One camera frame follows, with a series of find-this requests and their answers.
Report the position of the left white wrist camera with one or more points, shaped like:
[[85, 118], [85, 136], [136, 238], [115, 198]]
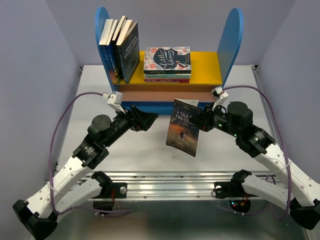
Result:
[[114, 100]]

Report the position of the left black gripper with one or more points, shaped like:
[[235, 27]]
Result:
[[142, 120]]

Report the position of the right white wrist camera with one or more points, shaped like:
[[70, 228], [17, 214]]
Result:
[[220, 96]]

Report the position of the green spine book in stack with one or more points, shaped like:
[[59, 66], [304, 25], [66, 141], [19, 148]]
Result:
[[168, 76]]

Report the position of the red spine book in stack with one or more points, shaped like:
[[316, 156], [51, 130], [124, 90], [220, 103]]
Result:
[[167, 80]]

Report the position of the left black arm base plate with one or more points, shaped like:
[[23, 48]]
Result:
[[114, 190]]

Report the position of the blue yellow wooden bookshelf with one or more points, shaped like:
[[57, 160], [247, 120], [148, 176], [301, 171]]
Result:
[[209, 70]]

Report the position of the Little Women floral book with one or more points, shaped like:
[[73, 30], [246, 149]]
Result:
[[167, 60]]

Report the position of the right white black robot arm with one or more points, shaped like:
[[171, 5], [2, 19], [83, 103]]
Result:
[[301, 194]]

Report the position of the Animal Farm book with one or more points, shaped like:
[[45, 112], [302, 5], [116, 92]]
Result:
[[112, 24]]

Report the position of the Jane Eyre blue book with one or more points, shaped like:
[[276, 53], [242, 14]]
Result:
[[103, 47]]

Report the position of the dark brown book underneath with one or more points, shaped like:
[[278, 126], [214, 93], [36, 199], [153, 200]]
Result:
[[182, 134]]

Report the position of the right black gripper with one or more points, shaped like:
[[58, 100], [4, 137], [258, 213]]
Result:
[[200, 120]]

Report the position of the Nineteen Eighty-Four blue book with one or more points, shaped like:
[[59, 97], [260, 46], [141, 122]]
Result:
[[128, 43]]

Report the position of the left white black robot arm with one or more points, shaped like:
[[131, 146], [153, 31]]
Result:
[[40, 212]]

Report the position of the aluminium rail frame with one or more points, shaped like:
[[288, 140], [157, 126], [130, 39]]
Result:
[[172, 186]]

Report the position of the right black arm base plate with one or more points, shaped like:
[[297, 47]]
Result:
[[228, 189]]

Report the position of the Three Days To See book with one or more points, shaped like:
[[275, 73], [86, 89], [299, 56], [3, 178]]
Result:
[[120, 24]]

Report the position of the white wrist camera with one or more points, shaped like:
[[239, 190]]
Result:
[[220, 96], [114, 100]]

